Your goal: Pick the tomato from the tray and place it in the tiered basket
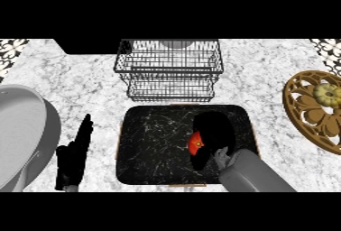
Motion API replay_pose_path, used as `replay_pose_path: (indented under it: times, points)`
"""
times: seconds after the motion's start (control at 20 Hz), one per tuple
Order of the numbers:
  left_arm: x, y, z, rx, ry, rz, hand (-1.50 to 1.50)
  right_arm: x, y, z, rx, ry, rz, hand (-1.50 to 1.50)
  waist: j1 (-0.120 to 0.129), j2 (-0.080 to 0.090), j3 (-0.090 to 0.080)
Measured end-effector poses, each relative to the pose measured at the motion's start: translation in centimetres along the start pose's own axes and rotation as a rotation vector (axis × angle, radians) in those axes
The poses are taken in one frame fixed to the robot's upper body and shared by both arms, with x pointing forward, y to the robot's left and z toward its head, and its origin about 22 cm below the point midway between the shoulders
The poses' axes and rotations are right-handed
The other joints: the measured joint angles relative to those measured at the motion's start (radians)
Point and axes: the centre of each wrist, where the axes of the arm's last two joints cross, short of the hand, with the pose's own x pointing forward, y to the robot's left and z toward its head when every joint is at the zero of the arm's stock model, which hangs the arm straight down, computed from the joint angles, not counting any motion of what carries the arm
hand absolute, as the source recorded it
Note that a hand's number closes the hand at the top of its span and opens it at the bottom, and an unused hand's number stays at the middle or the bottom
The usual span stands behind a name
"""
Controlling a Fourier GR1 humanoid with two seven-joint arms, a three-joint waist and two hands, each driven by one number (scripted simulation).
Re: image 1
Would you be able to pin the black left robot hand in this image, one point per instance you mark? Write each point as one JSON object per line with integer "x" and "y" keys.
{"x": 72, "y": 153}

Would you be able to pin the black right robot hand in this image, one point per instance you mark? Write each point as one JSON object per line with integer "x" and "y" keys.
{"x": 212, "y": 129}

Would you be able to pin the red tomato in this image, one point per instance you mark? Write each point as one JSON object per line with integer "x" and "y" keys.
{"x": 194, "y": 143}

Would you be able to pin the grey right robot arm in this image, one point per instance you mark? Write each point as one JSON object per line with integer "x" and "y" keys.
{"x": 252, "y": 174}

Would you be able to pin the black marble tray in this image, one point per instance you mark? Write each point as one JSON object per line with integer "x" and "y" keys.
{"x": 159, "y": 144}

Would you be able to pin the large grey pan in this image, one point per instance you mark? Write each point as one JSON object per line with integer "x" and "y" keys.
{"x": 22, "y": 135}

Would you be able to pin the brown carved wooden trivet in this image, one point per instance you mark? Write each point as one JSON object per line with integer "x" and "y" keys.
{"x": 310, "y": 114}

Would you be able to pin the pale yellow squash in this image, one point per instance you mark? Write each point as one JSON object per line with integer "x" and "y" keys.
{"x": 327, "y": 94}

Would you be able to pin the black appliance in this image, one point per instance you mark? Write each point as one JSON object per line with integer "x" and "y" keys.
{"x": 90, "y": 46}

